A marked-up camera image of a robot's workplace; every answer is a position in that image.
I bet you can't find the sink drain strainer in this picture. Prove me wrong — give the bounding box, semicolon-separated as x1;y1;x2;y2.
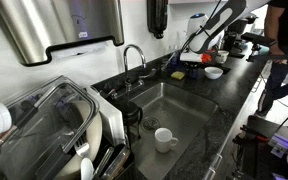
142;117;160;132

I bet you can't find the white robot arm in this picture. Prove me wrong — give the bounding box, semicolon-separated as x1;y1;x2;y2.
179;0;270;63

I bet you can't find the white cup by coffee machine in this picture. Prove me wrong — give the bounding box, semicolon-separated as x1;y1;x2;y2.
215;50;229;64

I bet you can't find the person in black shirt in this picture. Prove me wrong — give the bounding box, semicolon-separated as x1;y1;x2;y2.
255;0;288;118

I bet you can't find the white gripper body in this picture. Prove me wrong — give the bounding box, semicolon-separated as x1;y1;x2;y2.
180;51;212;63

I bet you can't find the steel paper towel dispenser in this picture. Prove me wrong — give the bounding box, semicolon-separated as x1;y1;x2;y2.
0;0;124;66

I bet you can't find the black soap dispenser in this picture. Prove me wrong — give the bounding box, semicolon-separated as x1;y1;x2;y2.
147;0;168;39

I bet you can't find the blue cup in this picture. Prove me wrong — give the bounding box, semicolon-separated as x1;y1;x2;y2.
188;66;199;79

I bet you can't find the white mug in sink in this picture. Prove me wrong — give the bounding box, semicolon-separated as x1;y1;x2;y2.
154;128;179;153

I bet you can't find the white plate in rack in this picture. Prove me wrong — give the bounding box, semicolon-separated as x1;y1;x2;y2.
54;101;102;180

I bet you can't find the white bowl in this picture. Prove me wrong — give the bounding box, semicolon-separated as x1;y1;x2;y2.
204;67;223;80

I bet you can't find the clear plastic container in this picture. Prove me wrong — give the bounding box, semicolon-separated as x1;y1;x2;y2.
0;76;99;180

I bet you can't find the white spoon in rack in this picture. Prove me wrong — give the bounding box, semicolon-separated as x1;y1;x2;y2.
80;158;94;180

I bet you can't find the black french press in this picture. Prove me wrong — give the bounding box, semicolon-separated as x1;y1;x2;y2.
121;102;143;147

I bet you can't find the stainless steel sink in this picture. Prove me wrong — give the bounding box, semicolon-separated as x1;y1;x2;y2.
130;82;218;180

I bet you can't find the chrome sink faucet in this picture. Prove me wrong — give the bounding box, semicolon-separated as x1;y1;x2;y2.
99;44;157;100

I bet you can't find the yellow sponge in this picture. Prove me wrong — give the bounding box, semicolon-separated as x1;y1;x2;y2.
171;71;185;80

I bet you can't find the white cutting board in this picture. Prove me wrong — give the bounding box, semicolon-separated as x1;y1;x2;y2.
87;87;125;145

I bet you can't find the fork in rack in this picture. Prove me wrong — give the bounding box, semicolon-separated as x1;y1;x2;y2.
74;133;90;157

